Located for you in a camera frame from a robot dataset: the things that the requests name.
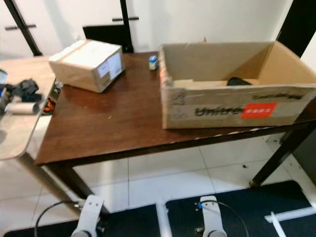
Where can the upright black pole with crossbar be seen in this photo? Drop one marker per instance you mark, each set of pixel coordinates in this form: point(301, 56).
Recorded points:
point(126, 22)

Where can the dark brown wooden table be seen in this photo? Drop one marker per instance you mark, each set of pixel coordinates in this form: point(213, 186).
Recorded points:
point(113, 116)

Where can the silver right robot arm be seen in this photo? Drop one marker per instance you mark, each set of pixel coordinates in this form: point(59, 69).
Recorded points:
point(216, 233)

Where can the white floor tape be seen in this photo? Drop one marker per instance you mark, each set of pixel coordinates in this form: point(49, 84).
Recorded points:
point(294, 214)

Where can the black flat board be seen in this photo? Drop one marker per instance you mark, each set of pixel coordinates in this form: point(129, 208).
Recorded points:
point(103, 33)

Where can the large open printed cardboard box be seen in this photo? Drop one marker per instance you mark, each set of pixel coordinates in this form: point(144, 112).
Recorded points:
point(217, 108)

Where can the small white blue-capped bottle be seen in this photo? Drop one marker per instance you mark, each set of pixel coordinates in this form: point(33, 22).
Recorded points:
point(152, 63)

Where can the light wood table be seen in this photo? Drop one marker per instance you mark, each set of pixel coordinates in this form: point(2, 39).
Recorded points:
point(15, 131)

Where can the small closed taped cardboard box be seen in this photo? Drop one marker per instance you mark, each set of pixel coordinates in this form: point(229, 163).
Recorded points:
point(81, 66)

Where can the beige cardboard roll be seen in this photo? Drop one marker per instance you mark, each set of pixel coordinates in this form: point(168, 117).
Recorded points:
point(24, 108)

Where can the black item in cardboard box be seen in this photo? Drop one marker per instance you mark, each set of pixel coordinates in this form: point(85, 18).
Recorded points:
point(240, 82)

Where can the small orange black tool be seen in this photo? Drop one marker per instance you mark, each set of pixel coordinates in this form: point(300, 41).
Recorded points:
point(49, 105)

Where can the dark floor mat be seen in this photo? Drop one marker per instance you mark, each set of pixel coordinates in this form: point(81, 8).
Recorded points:
point(128, 222)
point(271, 200)

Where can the slanted black stand pole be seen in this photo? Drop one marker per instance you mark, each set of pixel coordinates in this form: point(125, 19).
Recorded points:
point(24, 27)

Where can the black tall panel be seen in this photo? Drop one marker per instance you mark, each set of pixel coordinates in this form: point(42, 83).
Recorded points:
point(298, 24)

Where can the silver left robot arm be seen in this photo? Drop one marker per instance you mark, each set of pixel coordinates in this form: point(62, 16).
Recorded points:
point(85, 234)

